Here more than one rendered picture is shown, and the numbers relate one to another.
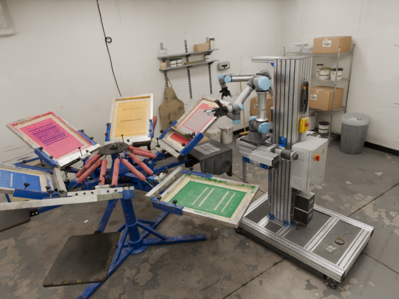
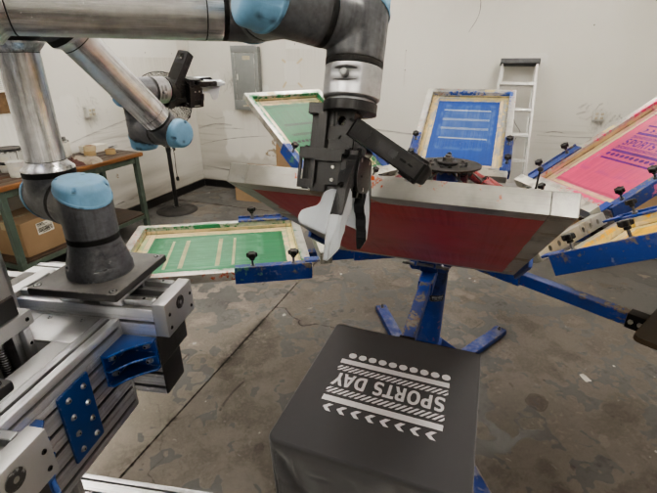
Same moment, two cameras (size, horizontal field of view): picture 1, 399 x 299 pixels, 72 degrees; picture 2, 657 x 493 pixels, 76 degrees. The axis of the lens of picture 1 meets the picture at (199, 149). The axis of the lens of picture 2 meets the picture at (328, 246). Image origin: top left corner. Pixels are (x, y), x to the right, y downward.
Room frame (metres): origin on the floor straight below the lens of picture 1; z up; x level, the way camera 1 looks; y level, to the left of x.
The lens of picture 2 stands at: (3.73, -0.76, 1.73)
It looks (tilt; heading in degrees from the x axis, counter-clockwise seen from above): 24 degrees down; 140
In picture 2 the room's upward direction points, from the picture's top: straight up
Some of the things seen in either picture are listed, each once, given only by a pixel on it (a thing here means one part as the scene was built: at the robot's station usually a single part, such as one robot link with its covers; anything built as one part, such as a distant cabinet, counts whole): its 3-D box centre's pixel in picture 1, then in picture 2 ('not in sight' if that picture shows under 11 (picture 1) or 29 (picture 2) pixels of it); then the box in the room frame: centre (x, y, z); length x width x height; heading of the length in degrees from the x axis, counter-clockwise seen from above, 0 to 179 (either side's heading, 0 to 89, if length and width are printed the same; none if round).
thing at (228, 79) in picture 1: (246, 78); (94, 4); (3.08, -0.60, 1.80); 0.49 x 0.11 x 0.12; 74
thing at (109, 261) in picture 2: (255, 133); (97, 250); (2.64, -0.59, 1.31); 0.15 x 0.15 x 0.10
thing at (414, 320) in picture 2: (172, 165); (416, 312); (2.92, 0.34, 0.89); 1.24 x 0.06 x 0.06; 120
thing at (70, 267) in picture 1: (104, 220); not in sight; (1.95, 0.88, 0.91); 1.34 x 0.40 x 0.08; 0
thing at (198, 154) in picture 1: (206, 148); (387, 390); (3.17, -0.09, 0.95); 0.48 x 0.44 x 0.01; 120
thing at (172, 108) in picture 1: (171, 104); not in sight; (5.11, 0.45, 1.06); 0.53 x 0.07 x 1.05; 120
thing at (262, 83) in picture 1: (261, 105); (32, 109); (2.51, -0.63, 1.63); 0.15 x 0.12 x 0.55; 17
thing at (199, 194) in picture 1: (192, 184); (248, 228); (2.16, 0.10, 1.05); 1.08 x 0.61 x 0.23; 60
